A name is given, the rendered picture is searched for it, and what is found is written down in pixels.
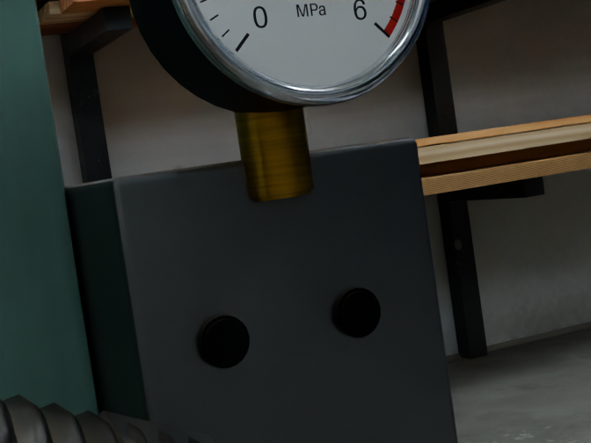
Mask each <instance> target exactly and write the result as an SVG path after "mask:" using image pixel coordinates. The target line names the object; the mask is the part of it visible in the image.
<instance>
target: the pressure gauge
mask: <svg viewBox="0 0 591 443"><path fill-rule="evenodd" d="M129 2H130V5H131V10H132V12H133V15H134V18H135V22H136V24H137V26H138V29H139V31H140V34H141V35H142V37H143V39H144V40H145V42H146V44H147V46H148V48H149V49H150V52H151V53H152V54H153V55H154V56H155V57H156V59H157V60H158V62H159V63H160V64H161V66H162V67H163V68H164V70H165V71H166V72H167V73H169V74H170V75H171V76H172V77H173V78H174V79H175V80H176V81H177V82H178V83H179V84H180V85H181V86H183V87H184V88H186V89H187V90H188V91H190V92H192V94H193V95H195V96H196V97H198V98H201V99H203V100H205V101H207V102H209V103H210V104H212V105H215V106H218V107H221V108H223V109H226V110H229V111H232V112H234V113H235V120H236V126H237V138H238V144H239V149H240V156H241V160H242V161H243V162H244V167H245V171H246V177H247V184H248V190H249V196H250V199H251V198H254V202H258V201H266V200H278V199H285V198H290V197H296V196H302V195H306V194H311V192H310V190H312V189H315V187H314V181H313V175H312V169H311V162H310V151H309V144H308V138H307V132H306V126H305V119H304V113H303V108H304V107H306V106H321V105H332V104H337V103H342V102H345V101H348V100H350V99H353V98H357V97H359V96H360V95H363V94H365V93H367V92H369V91H371V90H373V89H374V88H375V87H376V86H378V85H379V84H381V83H382V82H383V81H385V80H386V79H387V78H388V77H389V76H391V75H392V74H393V73H394V72H395V71H396V70H397V68H398V67H399V66H400V65H401V64H402V63H403V61H404V60H405V58H406V57H407V56H408V55H409V54H410V52H411V51H412V48H413V46H414V45H415V43H416V41H417V39H418V37H419V36H420V32H421V30H422V28H423V25H424V23H425V20H426V17H427V12H428V7H429V4H430V0H129Z"/></svg>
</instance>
